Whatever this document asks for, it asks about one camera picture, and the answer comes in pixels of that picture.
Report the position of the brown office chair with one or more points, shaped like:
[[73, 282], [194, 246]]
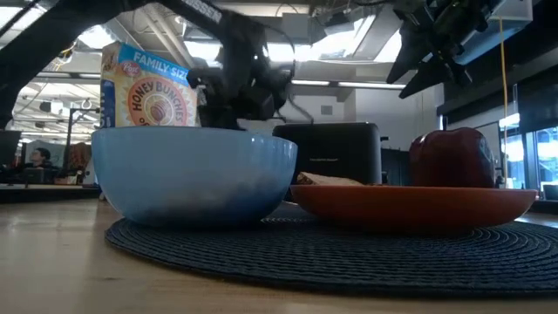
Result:
[[80, 161]]

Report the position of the ceiling light strip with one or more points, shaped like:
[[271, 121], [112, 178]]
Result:
[[349, 84]]

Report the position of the person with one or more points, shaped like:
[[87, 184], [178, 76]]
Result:
[[41, 157]]

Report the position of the round dark woven placemat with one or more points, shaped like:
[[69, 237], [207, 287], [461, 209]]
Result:
[[349, 257]]

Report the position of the black chrome toaster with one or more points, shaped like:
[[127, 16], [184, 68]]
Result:
[[331, 152]]

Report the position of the honey oats cereal box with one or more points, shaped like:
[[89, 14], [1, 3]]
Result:
[[148, 91]]

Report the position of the blue bowl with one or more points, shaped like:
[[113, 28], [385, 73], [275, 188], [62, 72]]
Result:
[[192, 174]]

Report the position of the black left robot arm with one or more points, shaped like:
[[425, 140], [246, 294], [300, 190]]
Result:
[[43, 43]]

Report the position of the red apple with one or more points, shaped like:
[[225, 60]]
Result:
[[453, 157]]

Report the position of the dark computer monitor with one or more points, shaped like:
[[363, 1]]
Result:
[[8, 148]]

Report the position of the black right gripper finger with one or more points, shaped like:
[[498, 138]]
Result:
[[407, 56], [436, 78]]

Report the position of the orange plate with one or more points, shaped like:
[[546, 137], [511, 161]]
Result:
[[410, 205]]

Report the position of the dark office desk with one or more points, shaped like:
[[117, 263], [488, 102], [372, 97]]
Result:
[[43, 192]]

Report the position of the brown bread slice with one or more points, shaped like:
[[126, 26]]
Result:
[[327, 179]]

